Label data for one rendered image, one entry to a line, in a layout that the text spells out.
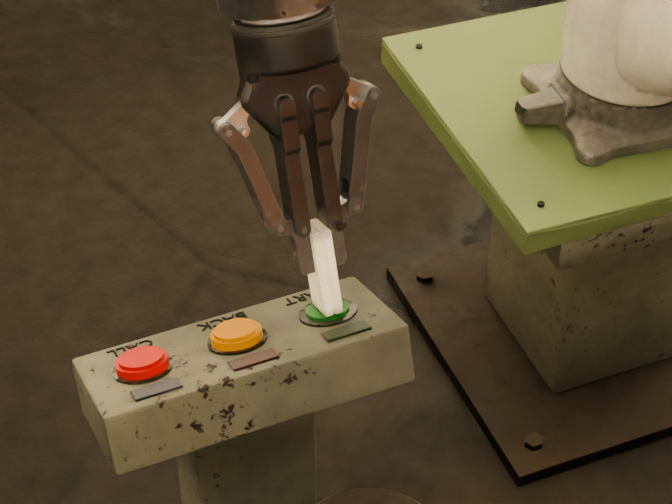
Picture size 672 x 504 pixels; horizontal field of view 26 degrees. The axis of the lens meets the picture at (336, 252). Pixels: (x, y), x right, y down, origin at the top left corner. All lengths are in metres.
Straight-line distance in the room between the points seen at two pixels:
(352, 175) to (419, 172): 1.13
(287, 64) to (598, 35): 0.64
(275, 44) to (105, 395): 0.28
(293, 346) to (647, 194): 0.63
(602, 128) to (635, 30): 0.14
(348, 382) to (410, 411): 0.77
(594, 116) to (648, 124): 0.06
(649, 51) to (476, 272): 0.56
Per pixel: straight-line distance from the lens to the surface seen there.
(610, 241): 1.62
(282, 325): 1.13
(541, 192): 1.60
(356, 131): 1.08
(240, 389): 1.07
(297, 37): 1.02
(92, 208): 2.18
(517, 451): 1.81
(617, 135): 1.66
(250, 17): 1.01
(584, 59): 1.63
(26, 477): 1.83
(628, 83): 1.62
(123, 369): 1.09
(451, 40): 1.81
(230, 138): 1.04
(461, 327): 1.94
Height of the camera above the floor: 1.40
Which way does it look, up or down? 42 degrees down
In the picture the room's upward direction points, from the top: straight up
